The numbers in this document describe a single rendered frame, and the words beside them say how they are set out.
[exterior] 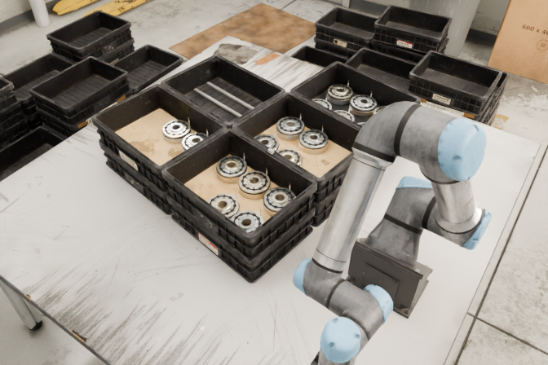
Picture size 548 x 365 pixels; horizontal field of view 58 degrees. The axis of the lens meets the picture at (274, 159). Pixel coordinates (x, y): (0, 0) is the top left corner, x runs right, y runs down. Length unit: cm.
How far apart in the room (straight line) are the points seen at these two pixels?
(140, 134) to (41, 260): 55
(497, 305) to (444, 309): 97
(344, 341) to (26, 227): 121
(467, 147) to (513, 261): 176
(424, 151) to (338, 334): 39
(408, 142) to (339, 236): 25
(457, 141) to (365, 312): 39
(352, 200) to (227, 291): 61
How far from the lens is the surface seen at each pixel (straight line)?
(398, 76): 308
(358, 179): 108
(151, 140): 187
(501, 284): 262
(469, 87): 289
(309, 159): 174
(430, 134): 101
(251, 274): 153
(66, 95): 285
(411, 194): 142
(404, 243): 143
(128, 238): 173
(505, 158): 213
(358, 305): 109
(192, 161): 165
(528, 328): 254
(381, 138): 105
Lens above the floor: 199
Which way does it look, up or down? 42 degrees down
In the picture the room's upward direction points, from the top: straight up
